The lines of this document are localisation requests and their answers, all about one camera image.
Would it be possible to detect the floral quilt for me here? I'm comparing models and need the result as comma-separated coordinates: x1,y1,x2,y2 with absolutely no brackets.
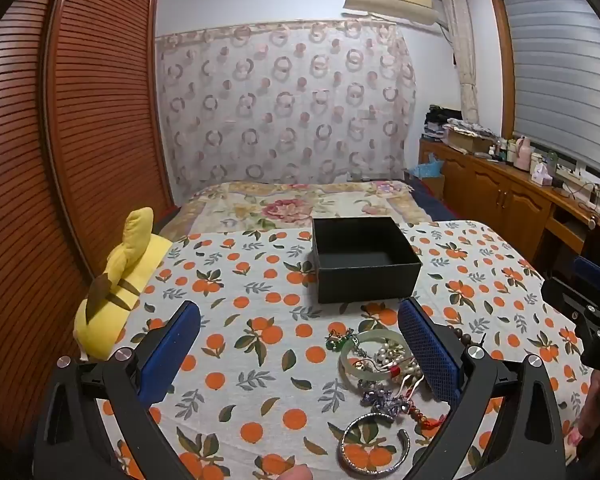
159,181,432,240

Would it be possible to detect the orange print bed sheet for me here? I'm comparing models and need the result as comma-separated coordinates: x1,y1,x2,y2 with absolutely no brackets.
117,220,591,479

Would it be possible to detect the wooden sideboard cabinet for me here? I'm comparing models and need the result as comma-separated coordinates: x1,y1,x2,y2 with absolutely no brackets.
419,139,600,275

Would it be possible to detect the purple crystal hair ornament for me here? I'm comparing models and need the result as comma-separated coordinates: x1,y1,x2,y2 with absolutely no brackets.
358,379,410,420

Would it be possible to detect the pale green jade bangle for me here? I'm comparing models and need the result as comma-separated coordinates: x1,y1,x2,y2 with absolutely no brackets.
339,328,422,382

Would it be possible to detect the beige side curtain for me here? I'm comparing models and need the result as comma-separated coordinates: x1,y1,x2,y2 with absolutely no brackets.
441,0,479,124

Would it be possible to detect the person's hand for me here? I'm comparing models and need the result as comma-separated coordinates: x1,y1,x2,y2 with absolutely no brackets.
567,370,600,446

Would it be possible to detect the black open jewelry box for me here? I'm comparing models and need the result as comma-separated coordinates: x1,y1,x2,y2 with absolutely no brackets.
312,217,422,304

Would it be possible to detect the circle pattern lace curtain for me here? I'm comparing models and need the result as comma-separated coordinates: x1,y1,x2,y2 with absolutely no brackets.
156,20,416,200

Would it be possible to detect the grey window blind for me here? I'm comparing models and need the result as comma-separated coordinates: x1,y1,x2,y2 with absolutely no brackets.
502,0,600,171

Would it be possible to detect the blue tissue box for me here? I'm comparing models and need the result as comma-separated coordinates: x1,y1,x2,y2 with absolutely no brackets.
412,153,444,180

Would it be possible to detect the wooden louvered wardrobe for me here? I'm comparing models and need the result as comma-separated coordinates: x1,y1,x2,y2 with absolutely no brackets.
0,0,173,453

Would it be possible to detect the pink bottle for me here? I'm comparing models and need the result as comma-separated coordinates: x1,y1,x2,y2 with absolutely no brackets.
514,136,532,172

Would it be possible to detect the yellow plush toy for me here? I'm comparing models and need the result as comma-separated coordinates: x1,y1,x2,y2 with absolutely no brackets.
73,207,172,361

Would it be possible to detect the green stone pendant necklace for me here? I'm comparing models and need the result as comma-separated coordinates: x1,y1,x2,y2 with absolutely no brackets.
324,327,357,356

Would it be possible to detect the white power strip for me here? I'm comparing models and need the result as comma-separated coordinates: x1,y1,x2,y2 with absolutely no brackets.
554,167,600,221

